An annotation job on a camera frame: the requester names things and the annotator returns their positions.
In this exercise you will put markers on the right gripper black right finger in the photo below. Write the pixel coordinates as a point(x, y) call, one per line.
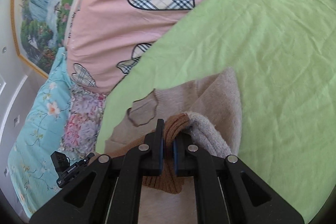
point(227, 190)

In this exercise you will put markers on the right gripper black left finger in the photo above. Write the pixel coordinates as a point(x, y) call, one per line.
point(108, 190)

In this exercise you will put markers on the beige knitted sweater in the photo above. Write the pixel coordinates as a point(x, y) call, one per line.
point(209, 110)

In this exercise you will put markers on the blue floral quilt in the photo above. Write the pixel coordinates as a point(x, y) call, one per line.
point(31, 169)

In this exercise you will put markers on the purple floral pillow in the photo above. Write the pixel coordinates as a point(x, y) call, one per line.
point(83, 123)

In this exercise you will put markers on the green bed sheet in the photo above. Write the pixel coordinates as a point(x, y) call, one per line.
point(283, 54)

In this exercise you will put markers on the pink quilt with plaid hearts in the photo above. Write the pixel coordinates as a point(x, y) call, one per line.
point(106, 38)

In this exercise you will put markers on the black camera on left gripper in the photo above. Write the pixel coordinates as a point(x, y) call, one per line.
point(60, 161)

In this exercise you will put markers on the landscape painting with gold frame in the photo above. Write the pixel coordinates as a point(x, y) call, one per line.
point(39, 28)

